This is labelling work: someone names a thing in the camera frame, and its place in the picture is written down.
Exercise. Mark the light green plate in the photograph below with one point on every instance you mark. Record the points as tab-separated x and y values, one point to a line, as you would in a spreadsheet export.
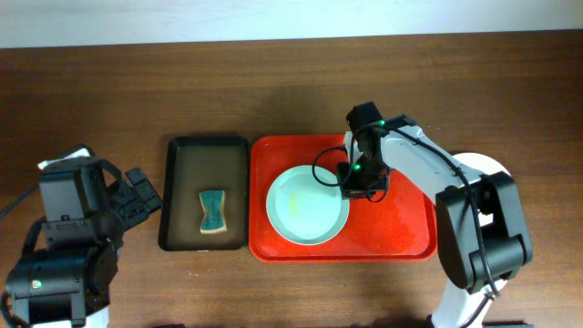
304	207

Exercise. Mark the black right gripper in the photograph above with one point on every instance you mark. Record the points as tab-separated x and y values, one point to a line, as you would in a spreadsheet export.
361	189

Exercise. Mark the red plastic tray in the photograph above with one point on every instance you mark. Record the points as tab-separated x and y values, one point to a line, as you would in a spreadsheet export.
400	228

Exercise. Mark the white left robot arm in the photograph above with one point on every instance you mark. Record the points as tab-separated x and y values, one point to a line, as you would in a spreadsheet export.
70	256

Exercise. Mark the black rectangular tray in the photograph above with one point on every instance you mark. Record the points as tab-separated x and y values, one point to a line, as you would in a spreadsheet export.
195	165

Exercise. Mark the white plate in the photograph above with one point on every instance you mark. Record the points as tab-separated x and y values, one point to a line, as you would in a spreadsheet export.
481	162

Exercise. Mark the green and yellow sponge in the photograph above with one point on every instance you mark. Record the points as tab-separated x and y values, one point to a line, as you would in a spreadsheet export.
212	203

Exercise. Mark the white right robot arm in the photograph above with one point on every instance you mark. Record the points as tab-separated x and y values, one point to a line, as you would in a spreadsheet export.
483	239

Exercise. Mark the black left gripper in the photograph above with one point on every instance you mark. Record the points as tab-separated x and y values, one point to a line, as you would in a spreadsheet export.
132	200

